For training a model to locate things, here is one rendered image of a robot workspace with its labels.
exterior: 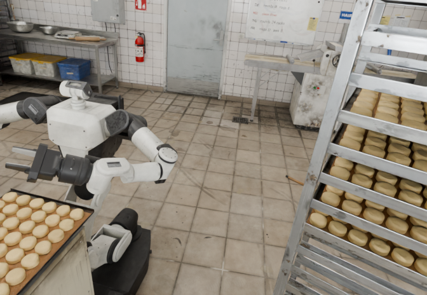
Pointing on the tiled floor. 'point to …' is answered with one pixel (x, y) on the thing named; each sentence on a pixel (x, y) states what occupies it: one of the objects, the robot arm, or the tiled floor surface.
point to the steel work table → (37, 35)
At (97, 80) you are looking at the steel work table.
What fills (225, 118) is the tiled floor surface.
